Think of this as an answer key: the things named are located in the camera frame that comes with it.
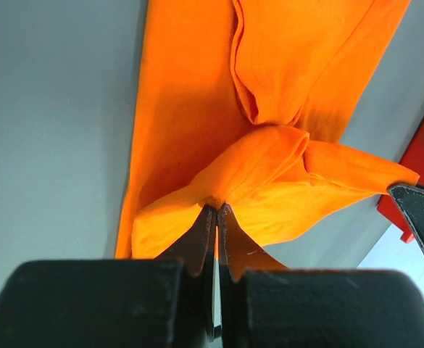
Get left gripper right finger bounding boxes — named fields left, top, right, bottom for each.
left=217, top=203, right=288, bottom=347

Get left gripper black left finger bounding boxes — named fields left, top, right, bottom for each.
left=157, top=205, right=217, bottom=343

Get orange t shirt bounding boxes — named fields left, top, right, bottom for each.
left=115, top=1, right=419, bottom=259

